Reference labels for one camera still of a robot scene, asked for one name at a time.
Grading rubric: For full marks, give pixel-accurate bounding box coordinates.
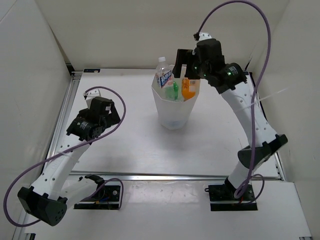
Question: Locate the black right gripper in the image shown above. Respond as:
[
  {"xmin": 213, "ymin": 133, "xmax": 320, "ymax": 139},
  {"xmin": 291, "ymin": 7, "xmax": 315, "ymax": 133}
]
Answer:
[{"xmin": 172, "ymin": 49, "xmax": 211, "ymax": 81}]

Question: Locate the clear bottle white orange label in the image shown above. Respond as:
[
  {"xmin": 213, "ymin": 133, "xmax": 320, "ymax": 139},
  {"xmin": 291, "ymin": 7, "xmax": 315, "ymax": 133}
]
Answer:
[{"xmin": 155, "ymin": 56, "xmax": 173, "ymax": 89}]

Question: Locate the orange juice bottle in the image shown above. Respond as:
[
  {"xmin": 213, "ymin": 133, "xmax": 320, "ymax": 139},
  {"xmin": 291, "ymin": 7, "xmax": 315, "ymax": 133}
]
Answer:
[{"xmin": 181, "ymin": 77, "xmax": 196, "ymax": 101}]

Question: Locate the green plastic soda bottle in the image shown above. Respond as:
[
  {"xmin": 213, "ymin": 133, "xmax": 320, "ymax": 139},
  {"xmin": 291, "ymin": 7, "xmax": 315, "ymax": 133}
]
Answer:
[{"xmin": 164, "ymin": 81, "xmax": 179, "ymax": 101}]

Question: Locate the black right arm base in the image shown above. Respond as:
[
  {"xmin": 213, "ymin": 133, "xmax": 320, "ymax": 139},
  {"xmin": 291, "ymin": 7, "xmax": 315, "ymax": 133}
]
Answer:
[{"xmin": 204, "ymin": 184, "xmax": 258, "ymax": 212}]

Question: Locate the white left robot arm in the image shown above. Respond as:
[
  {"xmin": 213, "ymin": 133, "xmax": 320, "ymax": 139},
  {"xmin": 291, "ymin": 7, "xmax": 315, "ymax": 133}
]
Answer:
[{"xmin": 17, "ymin": 96, "xmax": 121, "ymax": 226}]

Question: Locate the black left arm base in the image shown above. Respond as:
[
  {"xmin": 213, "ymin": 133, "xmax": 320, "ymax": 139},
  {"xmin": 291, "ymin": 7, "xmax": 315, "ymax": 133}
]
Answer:
[{"xmin": 73, "ymin": 178, "xmax": 124, "ymax": 211}]

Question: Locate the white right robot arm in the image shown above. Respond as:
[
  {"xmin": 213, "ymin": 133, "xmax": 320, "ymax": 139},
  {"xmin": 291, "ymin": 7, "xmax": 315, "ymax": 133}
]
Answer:
[{"xmin": 105, "ymin": 35, "xmax": 288, "ymax": 200}]

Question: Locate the white plastic bin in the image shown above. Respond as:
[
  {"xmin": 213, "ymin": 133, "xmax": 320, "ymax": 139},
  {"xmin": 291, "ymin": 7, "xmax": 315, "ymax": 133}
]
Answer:
[{"xmin": 151, "ymin": 65, "xmax": 201, "ymax": 130}]

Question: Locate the blue label sticker left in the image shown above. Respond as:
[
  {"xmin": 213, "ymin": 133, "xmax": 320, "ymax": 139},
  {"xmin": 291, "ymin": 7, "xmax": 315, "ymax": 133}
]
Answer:
[{"xmin": 83, "ymin": 68, "xmax": 100, "ymax": 73}]

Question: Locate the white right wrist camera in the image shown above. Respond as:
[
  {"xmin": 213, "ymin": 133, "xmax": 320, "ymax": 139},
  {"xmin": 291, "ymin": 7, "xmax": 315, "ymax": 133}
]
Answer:
[{"xmin": 194, "ymin": 32, "xmax": 213, "ymax": 48}]

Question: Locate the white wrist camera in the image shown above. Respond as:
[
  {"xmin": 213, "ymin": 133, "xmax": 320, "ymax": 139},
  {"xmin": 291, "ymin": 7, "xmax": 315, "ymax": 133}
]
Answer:
[
  {"xmin": 83, "ymin": 89, "xmax": 101, "ymax": 109},
  {"xmin": 194, "ymin": 32, "xmax": 213, "ymax": 48}
]

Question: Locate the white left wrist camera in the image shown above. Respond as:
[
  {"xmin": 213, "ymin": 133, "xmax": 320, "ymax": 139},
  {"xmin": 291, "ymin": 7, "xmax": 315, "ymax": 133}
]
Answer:
[{"xmin": 83, "ymin": 89, "xmax": 101, "ymax": 109}]

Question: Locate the aluminium table rail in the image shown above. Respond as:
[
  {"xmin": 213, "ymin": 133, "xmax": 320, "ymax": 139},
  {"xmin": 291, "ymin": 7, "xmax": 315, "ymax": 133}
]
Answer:
[{"xmin": 37, "ymin": 69, "xmax": 286, "ymax": 183}]

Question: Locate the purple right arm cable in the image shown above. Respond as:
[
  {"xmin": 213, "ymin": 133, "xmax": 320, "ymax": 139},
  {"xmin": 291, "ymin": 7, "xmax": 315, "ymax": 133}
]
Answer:
[{"xmin": 193, "ymin": 0, "xmax": 272, "ymax": 206}]

